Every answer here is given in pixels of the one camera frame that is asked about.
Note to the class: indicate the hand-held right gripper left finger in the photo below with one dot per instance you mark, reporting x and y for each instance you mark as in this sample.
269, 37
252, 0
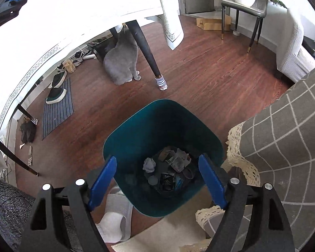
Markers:
102, 183

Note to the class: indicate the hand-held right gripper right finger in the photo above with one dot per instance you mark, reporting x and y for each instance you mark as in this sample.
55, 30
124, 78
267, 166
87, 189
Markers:
212, 181

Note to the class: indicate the clear plastic wrapper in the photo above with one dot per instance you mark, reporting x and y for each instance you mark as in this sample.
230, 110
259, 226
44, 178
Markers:
179, 160

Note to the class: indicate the black wrapper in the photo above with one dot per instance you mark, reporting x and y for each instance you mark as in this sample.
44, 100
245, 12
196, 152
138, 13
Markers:
168, 182

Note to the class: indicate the grey paper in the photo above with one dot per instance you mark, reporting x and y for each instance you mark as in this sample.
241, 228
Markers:
149, 165

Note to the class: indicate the grey round lid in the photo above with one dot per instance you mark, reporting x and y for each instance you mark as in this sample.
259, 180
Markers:
153, 180

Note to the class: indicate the teal trash bin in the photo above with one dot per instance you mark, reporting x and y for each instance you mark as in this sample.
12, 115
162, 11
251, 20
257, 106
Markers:
160, 120

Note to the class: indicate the grey slipper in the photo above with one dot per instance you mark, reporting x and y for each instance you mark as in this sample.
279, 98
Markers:
118, 202

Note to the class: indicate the person's white socked foot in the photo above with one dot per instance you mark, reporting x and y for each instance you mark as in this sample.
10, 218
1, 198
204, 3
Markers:
110, 227

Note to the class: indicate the white table with black legs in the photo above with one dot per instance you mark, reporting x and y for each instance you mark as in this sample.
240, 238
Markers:
68, 26

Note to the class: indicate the cream rug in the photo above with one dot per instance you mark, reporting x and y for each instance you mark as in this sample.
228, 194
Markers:
160, 236

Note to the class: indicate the pile of shoes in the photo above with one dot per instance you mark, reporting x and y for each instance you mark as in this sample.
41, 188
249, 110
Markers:
78, 55

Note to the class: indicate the tan slipper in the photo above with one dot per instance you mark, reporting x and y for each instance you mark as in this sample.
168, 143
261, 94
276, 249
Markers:
69, 65

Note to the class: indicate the grey striped door mat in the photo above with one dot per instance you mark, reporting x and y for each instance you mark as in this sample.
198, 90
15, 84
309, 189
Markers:
57, 113

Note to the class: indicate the grey checked cover with lace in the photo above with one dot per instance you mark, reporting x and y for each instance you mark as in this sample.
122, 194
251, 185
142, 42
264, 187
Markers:
291, 141

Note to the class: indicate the black box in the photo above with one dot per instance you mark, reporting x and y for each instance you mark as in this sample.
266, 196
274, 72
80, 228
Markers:
101, 51

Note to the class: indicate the pair of black shoes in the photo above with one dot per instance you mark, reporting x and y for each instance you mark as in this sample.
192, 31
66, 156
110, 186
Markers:
27, 132

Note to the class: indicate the striped sock on table leg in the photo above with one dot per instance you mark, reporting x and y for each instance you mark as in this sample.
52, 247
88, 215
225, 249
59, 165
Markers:
160, 82
34, 121

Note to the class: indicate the green and white shoe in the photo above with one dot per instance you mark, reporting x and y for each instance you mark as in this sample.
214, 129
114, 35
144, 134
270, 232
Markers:
59, 78
56, 94

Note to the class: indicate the dark grey shaggy rug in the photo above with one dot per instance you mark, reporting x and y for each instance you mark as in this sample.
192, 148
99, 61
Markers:
8, 204

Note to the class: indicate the grey cat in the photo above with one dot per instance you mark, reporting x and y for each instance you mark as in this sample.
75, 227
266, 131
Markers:
122, 60

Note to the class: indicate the thick black table leg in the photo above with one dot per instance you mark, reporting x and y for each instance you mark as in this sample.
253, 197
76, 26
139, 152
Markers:
144, 47

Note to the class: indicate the small white object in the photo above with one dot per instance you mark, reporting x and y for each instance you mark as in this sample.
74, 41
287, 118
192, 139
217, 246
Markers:
236, 33

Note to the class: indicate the white sofa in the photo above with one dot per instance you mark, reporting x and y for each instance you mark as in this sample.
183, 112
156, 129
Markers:
291, 50

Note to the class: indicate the cardboard box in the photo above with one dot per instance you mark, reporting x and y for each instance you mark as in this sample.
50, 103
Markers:
212, 23

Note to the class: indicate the black item on sofa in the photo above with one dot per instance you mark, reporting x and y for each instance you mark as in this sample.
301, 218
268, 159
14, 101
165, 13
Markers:
311, 47

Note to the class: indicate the grey chair with black legs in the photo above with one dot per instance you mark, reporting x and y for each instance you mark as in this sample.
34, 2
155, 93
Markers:
231, 4

